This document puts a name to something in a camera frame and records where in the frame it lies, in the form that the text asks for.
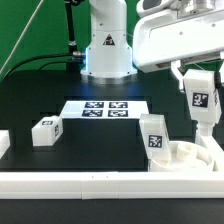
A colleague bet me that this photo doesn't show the thin grey rod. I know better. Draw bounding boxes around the thin grey rod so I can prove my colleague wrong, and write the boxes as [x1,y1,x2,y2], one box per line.
[0,0,45,77]

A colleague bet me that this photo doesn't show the white marker sheet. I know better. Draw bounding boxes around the white marker sheet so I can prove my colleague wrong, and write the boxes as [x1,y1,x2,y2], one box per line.
[60,101,149,119]

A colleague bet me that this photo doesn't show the black vertical pole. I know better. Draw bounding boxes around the black vertical pole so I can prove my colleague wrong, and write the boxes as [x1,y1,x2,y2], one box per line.
[64,0,81,72]

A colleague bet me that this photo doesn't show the white U-shaped fence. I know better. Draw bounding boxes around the white U-shaped fence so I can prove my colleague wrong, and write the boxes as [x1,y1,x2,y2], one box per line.
[0,137,224,199]

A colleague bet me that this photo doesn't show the black cable lower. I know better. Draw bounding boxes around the black cable lower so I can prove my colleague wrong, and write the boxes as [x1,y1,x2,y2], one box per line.
[38,59,83,71]

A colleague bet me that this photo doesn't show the black cable upper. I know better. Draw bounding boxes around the black cable upper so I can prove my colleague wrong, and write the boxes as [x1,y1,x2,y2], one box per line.
[2,53,75,80]

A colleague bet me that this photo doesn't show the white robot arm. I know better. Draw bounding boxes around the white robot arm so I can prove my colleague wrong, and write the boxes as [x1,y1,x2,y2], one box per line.
[81,0,224,83]

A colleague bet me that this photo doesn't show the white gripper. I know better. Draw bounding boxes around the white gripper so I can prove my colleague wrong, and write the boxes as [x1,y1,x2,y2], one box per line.
[133,6,224,93]

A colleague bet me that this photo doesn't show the black cable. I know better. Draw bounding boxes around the black cable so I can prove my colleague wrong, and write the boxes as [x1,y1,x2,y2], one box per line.
[38,59,83,71]
[2,53,75,80]

